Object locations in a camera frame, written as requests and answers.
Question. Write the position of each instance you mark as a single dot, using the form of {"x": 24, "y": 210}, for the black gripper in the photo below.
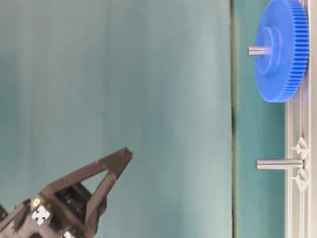
{"x": 33, "y": 218}

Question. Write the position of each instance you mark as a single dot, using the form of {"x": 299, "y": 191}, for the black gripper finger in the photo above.
{"x": 99, "y": 171}

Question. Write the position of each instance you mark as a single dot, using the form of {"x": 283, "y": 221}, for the large blue plastic gear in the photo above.
{"x": 284, "y": 33}

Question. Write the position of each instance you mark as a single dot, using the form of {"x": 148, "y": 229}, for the lower steel shaft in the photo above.
{"x": 279, "y": 164}

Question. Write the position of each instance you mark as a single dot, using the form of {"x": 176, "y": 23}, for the steel shaft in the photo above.
{"x": 257, "y": 51}
{"x": 279, "y": 164}

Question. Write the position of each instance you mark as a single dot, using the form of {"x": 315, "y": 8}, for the upper steel shaft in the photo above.
{"x": 257, "y": 51}

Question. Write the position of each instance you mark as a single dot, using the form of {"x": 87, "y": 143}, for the white clip below lower shaft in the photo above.
{"x": 301, "y": 179}

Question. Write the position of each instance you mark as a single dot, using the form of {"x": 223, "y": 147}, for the white clip above lower shaft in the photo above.
{"x": 301, "y": 148}

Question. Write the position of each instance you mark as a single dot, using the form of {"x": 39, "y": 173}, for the aluminium base plate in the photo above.
{"x": 301, "y": 121}

